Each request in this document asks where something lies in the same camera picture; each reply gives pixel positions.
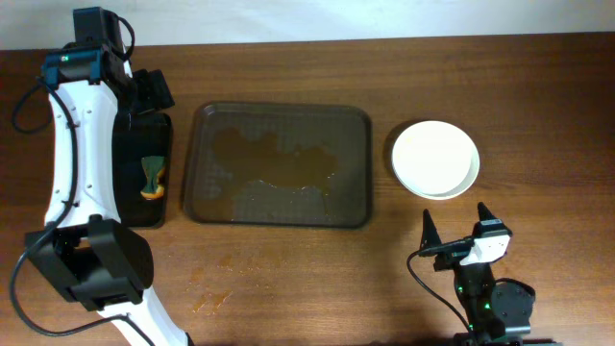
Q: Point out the light grey plate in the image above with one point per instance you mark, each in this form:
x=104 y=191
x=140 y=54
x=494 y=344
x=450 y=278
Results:
x=442 y=173

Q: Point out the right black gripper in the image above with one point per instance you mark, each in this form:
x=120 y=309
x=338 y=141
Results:
x=455 y=251

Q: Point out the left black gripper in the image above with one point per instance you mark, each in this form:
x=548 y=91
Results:
x=141 y=117

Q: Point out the cream plate with sauce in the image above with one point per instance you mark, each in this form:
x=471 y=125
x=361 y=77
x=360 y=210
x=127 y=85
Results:
x=424 y=135

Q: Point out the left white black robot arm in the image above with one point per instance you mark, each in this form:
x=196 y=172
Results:
x=84 y=251

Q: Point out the yellow green scrub sponge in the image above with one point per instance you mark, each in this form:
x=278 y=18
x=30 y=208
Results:
x=154 y=169

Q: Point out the dark brown serving tray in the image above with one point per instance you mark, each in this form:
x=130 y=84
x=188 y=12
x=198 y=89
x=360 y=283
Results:
x=288 y=165

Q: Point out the black sponge tray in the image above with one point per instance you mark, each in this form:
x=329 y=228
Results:
x=135 y=137

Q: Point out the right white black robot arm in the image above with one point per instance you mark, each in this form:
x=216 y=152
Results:
x=495 y=311

